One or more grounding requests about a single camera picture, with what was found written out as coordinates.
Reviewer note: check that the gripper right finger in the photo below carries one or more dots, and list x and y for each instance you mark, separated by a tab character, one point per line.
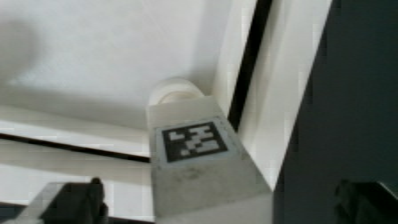
367	203

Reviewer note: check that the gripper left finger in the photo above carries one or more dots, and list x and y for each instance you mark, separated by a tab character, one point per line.
77	206

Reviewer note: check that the white table leg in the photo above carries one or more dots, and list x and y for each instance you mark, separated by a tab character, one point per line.
210	190

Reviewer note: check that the white square tabletop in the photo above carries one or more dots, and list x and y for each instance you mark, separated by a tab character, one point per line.
90	51

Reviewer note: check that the white U-shaped obstacle fence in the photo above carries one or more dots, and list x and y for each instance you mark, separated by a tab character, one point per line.
36	164

